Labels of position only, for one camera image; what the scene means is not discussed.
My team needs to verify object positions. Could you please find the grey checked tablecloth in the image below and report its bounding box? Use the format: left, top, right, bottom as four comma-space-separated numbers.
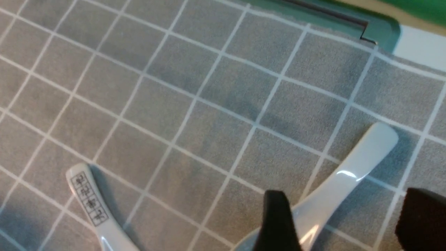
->
1, 0, 445, 251

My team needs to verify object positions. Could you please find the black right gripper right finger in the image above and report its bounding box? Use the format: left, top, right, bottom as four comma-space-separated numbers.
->
395, 188, 446, 251

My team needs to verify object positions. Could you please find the green backdrop cloth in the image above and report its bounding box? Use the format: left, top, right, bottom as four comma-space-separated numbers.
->
382, 0, 446, 27

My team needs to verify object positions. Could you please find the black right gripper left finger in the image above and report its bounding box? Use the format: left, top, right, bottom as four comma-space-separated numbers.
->
253, 190, 302, 251

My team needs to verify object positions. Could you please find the plain white ceramic spoon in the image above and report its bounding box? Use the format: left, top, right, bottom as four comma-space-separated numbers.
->
233, 122, 399, 251

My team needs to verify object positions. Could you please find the white spoon with lettering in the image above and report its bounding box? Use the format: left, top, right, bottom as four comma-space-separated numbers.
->
66, 163, 139, 251

